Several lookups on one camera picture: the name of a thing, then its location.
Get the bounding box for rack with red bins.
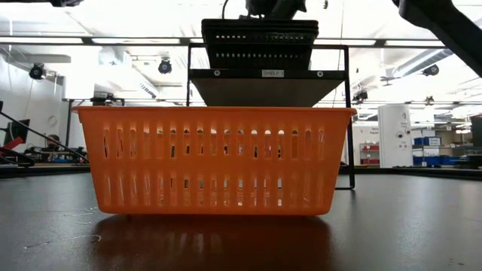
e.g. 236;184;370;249
358;142;381;166

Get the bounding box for black slotted plastic basket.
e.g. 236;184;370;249
201;18;320;32
203;28;318;72

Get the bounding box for black ceiling-mounted camera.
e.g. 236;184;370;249
157;58;173;75
29;62;47;81
352;89;369;105
421;63;441;78

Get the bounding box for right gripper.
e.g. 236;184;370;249
245;0;308;20

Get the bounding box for black ceiling rail fixture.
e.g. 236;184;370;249
89;96;126;107

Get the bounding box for orange slotted plastic basket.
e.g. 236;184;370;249
72;106;358;217

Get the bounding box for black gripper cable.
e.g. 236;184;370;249
221;0;242;20

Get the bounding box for blue storage bins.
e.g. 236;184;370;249
412;135;466;167

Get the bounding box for white pillar with signs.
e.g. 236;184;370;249
377;104;414;169

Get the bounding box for black aluminium rig frame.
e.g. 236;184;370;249
0;99;482;181

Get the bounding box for person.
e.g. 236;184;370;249
45;133;62;151

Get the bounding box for black monitor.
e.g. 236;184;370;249
2;118;32;150

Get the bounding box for black table mat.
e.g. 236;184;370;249
0;171;482;271

